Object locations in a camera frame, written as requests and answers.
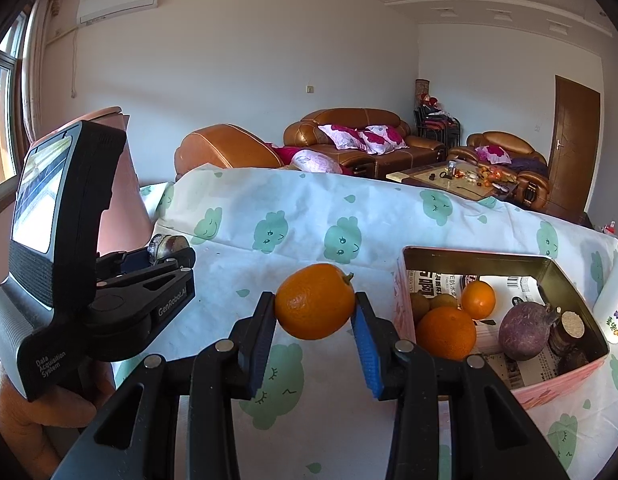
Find brown leather armchair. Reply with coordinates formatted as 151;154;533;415
446;131;552;212

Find pink tin box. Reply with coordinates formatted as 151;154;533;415
393;245;610;407

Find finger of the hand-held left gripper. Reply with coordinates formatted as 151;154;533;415
96;247;153;277
96;247;198;292

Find white tablecloth with green print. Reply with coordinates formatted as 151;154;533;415
111;164;618;480

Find dark brown round fruit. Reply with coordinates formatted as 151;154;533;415
559;347;590;376

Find white air conditioner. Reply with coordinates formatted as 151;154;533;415
76;0;161;26

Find pink floral pillow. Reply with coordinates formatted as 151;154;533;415
476;143;512;165
318;124;368;151
376;124;409;150
358;128;390;155

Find wrinkled brown passion fruit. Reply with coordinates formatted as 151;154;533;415
548;310;588;356

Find small dark brown fruit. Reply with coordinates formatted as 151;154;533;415
148;233;190;264

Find orange with stem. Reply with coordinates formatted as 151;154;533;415
274;263;357;341

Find purple blanket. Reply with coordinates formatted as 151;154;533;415
508;155;549;177

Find brown leather three-seat sofa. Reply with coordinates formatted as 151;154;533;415
282;107;448;179

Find pale pink quilted pillow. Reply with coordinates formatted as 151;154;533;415
291;148;342;175

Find wooden coffee table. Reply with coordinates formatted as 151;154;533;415
386;159;520;204

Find pink chair back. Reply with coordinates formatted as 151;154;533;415
31;106;152;257

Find window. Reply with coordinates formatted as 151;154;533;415
0;10;30;211

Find brown wooden door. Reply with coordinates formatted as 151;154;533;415
546;74;602;224

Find stack of dark chairs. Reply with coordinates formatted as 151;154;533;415
413;104;462;147

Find brown leather chaise sofa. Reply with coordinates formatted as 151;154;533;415
174;123;286;182

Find large orange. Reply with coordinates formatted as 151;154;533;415
415;305;478;361

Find beige curtain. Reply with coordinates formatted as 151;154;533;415
21;0;66;147

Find white cartoon pig mug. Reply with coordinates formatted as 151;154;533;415
591;255;618;345

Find small orange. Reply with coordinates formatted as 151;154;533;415
460;280;498;320

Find printed paper sheets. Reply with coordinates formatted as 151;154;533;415
405;272;560;392

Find dark purple round fruit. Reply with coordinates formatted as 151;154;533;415
497;302;560;362

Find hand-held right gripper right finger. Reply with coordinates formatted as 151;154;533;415
352;291;572;480

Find person's left hand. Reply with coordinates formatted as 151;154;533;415
0;355;116;463

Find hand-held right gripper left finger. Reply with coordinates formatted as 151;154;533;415
49;291;278;480

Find heap of small oranges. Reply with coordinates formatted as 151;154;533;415
476;164;516;184

